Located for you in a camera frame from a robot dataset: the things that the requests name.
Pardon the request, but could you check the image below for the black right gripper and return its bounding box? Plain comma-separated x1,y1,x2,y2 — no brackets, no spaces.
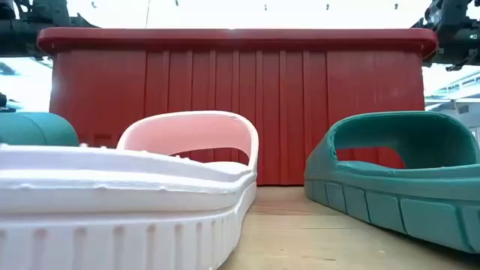
410,17,480,72

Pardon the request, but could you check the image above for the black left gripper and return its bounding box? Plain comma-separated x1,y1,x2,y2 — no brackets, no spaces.
0,14,100,59

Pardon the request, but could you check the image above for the red plastic bin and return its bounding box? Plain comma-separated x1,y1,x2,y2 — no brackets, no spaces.
36,26,439,188

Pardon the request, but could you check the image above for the pink foam slide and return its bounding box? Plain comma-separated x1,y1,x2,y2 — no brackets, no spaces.
0,109,260,270

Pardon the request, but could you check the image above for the teal foam slide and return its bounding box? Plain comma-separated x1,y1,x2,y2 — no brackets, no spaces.
0,111,80,148
303,110,480,255

